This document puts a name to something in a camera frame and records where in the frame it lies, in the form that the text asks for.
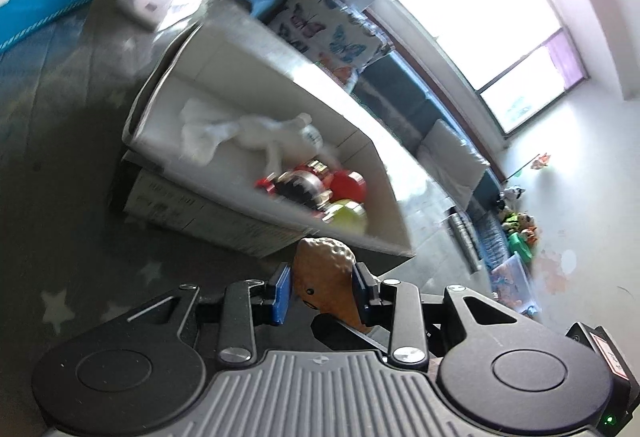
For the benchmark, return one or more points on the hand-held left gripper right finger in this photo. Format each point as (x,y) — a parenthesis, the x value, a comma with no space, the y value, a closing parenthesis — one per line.
(361,294)

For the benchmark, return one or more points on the butterfly print pillow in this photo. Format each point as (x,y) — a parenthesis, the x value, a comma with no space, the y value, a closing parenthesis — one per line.
(335,22)

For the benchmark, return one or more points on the window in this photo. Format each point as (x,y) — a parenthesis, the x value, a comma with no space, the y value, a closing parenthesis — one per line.
(475,7)

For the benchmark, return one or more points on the green toy figure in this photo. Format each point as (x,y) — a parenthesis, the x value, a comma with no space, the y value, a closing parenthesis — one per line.
(350,217)

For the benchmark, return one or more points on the orange butterfly decoration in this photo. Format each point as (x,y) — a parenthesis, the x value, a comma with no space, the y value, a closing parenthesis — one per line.
(541,161)

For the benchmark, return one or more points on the black and white plush toy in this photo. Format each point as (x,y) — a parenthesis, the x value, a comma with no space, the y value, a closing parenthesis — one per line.
(513,197)

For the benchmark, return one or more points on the black and red toy figure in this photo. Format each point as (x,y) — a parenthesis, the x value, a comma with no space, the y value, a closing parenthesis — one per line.
(297,189)

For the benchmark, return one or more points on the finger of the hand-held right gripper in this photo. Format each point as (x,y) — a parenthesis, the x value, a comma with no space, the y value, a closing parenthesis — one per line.
(345,334)

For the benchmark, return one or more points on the clear plastic storage bin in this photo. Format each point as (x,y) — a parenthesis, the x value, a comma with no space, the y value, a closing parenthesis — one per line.
(512,282)

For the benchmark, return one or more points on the green plastic toy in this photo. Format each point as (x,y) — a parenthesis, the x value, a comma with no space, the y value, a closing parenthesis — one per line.
(522,248)

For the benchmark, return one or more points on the white cardboard box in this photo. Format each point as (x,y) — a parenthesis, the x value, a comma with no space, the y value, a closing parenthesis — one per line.
(280,82)

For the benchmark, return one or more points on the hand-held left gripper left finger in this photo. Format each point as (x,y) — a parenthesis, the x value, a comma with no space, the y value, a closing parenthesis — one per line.
(281,294)

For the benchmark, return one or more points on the grey remote control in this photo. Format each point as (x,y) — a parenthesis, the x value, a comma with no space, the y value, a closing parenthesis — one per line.
(465,242)

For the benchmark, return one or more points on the beige toy figure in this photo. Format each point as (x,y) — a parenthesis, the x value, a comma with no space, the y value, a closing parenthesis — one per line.
(327,277)

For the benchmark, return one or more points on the grey pillow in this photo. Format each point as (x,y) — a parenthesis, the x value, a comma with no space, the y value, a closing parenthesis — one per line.
(452,162)

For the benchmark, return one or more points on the grey quilted desktop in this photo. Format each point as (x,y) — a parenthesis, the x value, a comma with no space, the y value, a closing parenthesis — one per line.
(65,167)

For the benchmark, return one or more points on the pile of colourful plush toys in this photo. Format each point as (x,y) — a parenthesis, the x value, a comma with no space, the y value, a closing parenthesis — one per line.
(522,223)

